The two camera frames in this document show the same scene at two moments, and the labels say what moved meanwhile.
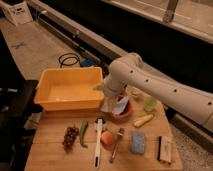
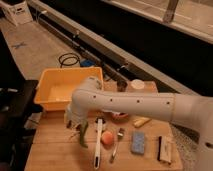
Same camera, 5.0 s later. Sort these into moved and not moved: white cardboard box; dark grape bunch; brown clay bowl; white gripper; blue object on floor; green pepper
Moved: white gripper; dark grape bunch
Not moved: white cardboard box; brown clay bowl; green pepper; blue object on floor
